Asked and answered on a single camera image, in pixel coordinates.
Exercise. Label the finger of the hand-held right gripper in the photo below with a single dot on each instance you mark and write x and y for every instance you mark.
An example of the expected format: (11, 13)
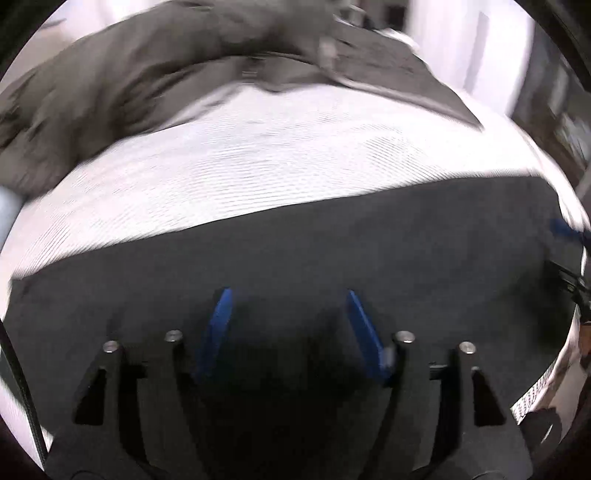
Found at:
(565, 228)

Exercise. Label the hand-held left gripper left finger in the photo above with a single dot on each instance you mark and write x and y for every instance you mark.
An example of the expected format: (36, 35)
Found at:
(214, 332)

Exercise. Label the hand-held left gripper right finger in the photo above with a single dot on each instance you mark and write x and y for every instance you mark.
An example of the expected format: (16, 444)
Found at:
(367, 332)

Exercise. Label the black pants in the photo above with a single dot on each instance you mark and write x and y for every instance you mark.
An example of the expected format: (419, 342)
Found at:
(300, 240)

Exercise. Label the dark glass partition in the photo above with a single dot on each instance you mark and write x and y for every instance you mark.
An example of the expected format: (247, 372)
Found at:
(554, 92)

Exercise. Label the white sheer curtain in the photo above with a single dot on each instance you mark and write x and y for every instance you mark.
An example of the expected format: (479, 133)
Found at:
(480, 55)

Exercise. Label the light blue pillow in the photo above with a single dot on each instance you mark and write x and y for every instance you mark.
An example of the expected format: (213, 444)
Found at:
(7, 212)

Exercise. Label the dark grey duvet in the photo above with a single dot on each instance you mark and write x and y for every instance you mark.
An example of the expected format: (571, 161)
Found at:
(138, 69)

